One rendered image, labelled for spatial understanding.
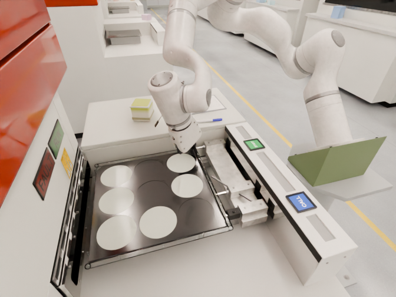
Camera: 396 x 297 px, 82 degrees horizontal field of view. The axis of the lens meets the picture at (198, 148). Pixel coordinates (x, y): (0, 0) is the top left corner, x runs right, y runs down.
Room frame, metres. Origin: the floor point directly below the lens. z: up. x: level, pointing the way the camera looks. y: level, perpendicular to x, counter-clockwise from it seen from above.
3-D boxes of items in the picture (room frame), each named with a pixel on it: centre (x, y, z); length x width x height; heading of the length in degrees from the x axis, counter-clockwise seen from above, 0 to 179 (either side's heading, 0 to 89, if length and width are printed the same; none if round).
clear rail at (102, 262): (0.30, 0.08, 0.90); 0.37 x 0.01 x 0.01; 106
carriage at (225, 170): (0.57, -0.11, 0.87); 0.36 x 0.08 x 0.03; 16
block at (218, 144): (0.73, -0.07, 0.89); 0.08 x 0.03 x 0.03; 106
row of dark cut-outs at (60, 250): (0.40, 0.34, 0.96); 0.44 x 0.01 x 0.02; 16
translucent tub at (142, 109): (0.82, 0.22, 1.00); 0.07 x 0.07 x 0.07; 86
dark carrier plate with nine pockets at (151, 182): (0.47, 0.14, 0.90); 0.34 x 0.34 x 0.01; 16
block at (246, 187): (0.49, -0.13, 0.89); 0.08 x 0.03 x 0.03; 106
